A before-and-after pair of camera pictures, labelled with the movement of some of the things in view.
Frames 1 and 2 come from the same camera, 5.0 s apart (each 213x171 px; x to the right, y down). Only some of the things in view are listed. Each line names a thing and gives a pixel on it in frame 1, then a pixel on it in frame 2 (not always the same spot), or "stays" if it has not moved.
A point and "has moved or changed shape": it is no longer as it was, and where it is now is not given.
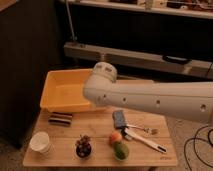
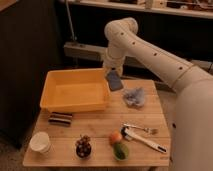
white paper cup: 40,142 stays
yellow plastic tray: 63,91 stays
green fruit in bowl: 120,151 stays
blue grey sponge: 119,119 has moved or changed shape
